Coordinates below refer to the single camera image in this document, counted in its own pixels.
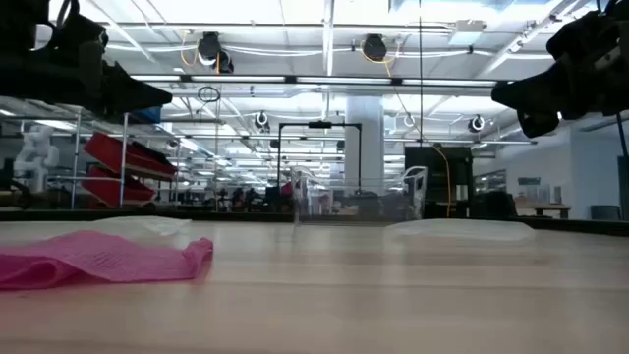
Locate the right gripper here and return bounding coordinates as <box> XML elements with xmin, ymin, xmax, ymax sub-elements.
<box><xmin>490</xmin><ymin>7</ymin><xmax>629</xmax><ymax>140</ymax></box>

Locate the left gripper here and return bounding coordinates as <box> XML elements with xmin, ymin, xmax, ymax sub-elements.
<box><xmin>0</xmin><ymin>0</ymin><xmax>174</xmax><ymax>119</ymax></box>

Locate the clear plastic bag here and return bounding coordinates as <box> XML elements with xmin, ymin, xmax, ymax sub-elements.
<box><xmin>384</xmin><ymin>217</ymin><xmax>538</xmax><ymax>243</ymax></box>
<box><xmin>90</xmin><ymin>214</ymin><xmax>193</xmax><ymax>238</ymax></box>

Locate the pink elastic bandage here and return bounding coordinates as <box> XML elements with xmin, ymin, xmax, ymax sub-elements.
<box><xmin>0</xmin><ymin>229</ymin><xmax>215</xmax><ymax>291</ymax></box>

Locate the blue storage bin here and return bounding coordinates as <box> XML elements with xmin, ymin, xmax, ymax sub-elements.
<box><xmin>130</xmin><ymin>105</ymin><xmax>162</xmax><ymax>125</ymax></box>

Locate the metal shelf rack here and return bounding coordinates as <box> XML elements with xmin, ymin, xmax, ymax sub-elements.
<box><xmin>48</xmin><ymin>110</ymin><xmax>183</xmax><ymax>211</ymax></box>

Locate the red storage bin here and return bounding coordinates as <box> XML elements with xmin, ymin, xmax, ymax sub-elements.
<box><xmin>82</xmin><ymin>131</ymin><xmax>179</xmax><ymax>181</ymax></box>
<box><xmin>81</xmin><ymin>165</ymin><xmax>157</xmax><ymax>208</ymax></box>

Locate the thin slanted black pole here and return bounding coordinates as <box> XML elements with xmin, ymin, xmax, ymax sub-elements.
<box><xmin>615</xmin><ymin>111</ymin><xmax>629</xmax><ymax>158</ymax></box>

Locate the wooden side table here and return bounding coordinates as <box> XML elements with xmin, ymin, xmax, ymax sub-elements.
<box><xmin>514</xmin><ymin>202</ymin><xmax>573</xmax><ymax>220</ymax></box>

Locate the thin vertical black pole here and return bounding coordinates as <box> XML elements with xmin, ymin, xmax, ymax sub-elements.
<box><xmin>418</xmin><ymin>0</ymin><xmax>424</xmax><ymax>145</ymax></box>

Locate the black cabinet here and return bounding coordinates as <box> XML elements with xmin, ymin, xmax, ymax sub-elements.
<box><xmin>404</xmin><ymin>146</ymin><xmax>475</xmax><ymax>219</ymax></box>

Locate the dark office chair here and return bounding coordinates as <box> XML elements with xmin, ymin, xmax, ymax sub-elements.
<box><xmin>589</xmin><ymin>204</ymin><xmax>623</xmax><ymax>221</ymax></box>

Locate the clear plastic bin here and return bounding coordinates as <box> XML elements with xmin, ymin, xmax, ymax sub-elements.
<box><xmin>289</xmin><ymin>164</ymin><xmax>429</xmax><ymax>223</ymax></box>

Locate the white building column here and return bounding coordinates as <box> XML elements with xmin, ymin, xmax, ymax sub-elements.
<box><xmin>343</xmin><ymin>95</ymin><xmax>386</xmax><ymax>194</ymax></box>

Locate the black gantry stand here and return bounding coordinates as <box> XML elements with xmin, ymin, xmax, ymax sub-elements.
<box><xmin>277</xmin><ymin>120</ymin><xmax>364</xmax><ymax>196</ymax></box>

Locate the black ceiling cable reel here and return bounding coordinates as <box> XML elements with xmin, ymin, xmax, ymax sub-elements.
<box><xmin>362</xmin><ymin>32</ymin><xmax>389</xmax><ymax>63</ymax></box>
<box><xmin>197</xmin><ymin>31</ymin><xmax>235</xmax><ymax>75</ymax></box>

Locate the yellow hanging cable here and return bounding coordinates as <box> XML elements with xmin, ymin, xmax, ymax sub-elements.
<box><xmin>361</xmin><ymin>41</ymin><xmax>452</xmax><ymax>218</ymax></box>

